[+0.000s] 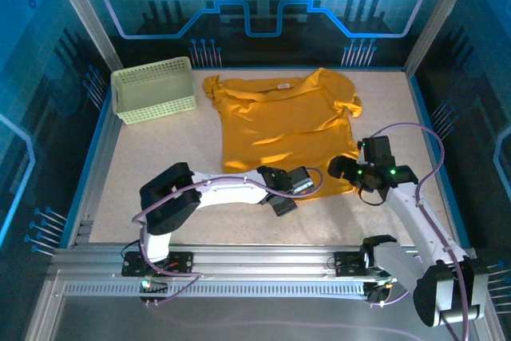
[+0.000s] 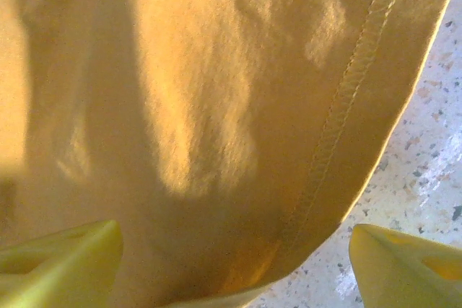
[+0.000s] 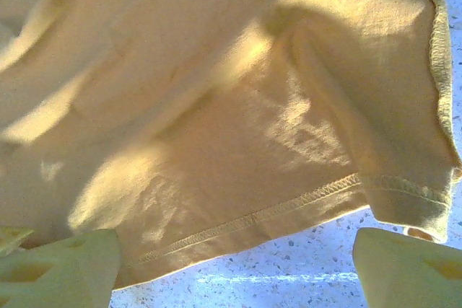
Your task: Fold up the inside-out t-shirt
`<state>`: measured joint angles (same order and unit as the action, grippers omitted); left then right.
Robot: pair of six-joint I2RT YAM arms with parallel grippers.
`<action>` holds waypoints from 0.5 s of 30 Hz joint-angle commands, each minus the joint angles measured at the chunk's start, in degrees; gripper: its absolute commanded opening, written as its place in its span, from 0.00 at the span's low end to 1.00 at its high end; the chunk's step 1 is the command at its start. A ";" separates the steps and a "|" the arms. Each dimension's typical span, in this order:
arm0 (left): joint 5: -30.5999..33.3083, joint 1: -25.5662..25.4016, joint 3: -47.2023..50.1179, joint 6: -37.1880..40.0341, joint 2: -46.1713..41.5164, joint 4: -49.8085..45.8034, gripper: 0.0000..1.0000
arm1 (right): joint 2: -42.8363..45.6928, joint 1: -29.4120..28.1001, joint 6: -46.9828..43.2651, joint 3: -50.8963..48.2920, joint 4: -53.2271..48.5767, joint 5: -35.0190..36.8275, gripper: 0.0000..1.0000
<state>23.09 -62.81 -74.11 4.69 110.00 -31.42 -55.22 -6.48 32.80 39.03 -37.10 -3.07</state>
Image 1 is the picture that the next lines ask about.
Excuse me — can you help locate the mustard yellow t-shirt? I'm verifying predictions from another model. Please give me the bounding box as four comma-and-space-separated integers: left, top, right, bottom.
201, 67, 363, 201

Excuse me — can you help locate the pale green perforated plastic basket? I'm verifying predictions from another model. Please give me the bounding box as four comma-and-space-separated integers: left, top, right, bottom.
110, 56, 199, 125

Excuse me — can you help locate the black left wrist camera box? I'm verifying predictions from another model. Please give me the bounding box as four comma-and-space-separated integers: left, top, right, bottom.
286, 165, 316, 197

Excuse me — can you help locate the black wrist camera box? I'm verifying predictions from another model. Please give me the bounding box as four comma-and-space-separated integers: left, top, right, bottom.
286, 165, 316, 197
360, 136, 395, 167

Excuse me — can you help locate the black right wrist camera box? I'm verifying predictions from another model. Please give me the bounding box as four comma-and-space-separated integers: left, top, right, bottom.
360, 136, 395, 167

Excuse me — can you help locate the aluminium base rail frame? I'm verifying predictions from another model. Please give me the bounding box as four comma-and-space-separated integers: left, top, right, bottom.
50, 219, 480, 302

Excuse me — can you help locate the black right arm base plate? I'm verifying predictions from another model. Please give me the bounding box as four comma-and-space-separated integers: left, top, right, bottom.
333, 252, 372, 277

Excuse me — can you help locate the grey slotted cable duct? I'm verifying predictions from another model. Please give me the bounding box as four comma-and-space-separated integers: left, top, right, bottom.
63, 280, 372, 299

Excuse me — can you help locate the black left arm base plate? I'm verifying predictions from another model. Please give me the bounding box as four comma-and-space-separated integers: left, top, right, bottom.
121, 251, 196, 277

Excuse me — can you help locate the aluminium enclosure post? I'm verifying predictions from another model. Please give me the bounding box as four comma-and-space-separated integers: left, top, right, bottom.
402, 0, 480, 74
44, 0, 124, 73

